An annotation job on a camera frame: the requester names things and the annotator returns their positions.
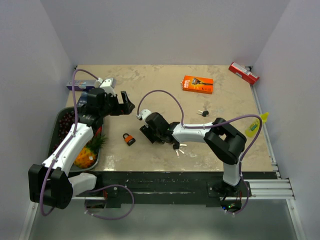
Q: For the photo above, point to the grey fruit tray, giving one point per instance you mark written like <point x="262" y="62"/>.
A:
<point x="74" y="168"/>

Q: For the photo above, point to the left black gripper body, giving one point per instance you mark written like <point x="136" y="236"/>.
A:
<point x="112" y="106"/>

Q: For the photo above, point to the black key bunch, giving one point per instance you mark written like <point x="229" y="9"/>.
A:
<point x="177" y="148"/>

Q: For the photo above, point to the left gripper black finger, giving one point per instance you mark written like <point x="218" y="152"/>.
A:
<point x="125" y="98"/>
<point x="127" y="108"/>

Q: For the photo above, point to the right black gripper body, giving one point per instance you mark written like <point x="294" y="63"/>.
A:
<point x="153" y="135"/>

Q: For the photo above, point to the red box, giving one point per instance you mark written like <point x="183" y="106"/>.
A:
<point x="243" y="73"/>

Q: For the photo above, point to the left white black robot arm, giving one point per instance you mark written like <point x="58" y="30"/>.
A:
<point x="49" y="184"/>

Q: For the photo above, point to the orange razor box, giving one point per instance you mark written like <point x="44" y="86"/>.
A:
<point x="197" y="84"/>

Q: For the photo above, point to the yellow glue bottle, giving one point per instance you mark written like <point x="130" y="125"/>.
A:
<point x="254" y="126"/>

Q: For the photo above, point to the orange black padlock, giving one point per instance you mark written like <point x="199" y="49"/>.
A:
<point x="129" y="140"/>

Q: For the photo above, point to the orange toy pineapple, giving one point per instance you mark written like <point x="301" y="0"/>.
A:
<point x="89" y="153"/>

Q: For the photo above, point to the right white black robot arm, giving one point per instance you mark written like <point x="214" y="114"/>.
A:
<point x="225" y="141"/>

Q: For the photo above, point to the dark red grape bunch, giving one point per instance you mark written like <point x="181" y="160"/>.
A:
<point x="64" y="124"/>

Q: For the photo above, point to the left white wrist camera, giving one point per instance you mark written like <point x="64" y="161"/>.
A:
<point x="108" y="85"/>

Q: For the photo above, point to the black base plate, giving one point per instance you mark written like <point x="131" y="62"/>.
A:
<point x="165" y="188"/>

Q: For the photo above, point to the white blue toothpaste box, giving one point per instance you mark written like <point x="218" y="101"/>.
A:
<point x="84" y="85"/>

